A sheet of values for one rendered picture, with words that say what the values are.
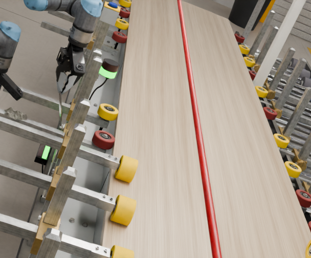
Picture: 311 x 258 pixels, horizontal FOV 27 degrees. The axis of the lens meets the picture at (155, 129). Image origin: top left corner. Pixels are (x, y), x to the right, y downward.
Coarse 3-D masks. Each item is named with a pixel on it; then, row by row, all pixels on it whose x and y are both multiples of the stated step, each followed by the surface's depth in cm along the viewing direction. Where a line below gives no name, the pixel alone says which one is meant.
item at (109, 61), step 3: (105, 60) 225; (108, 60) 226; (111, 60) 227; (108, 63) 223; (111, 63) 224; (114, 63) 225; (117, 63) 227; (114, 72) 225; (102, 75) 226; (96, 78) 226; (108, 78) 228; (111, 78) 226; (105, 81) 229; (102, 84) 229; (99, 87) 230; (93, 93) 231; (90, 96) 232; (90, 99) 232
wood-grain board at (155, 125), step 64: (128, 64) 311; (192, 64) 352; (128, 128) 248; (192, 128) 273; (256, 128) 304; (128, 192) 206; (192, 192) 223; (256, 192) 243; (192, 256) 189; (256, 256) 203
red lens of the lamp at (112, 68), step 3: (102, 63) 225; (105, 63) 223; (102, 66) 225; (105, 66) 224; (108, 66) 223; (111, 66) 223; (114, 66) 224; (117, 66) 225; (105, 69) 224; (108, 69) 224; (111, 69) 224; (114, 69) 224; (117, 69) 225
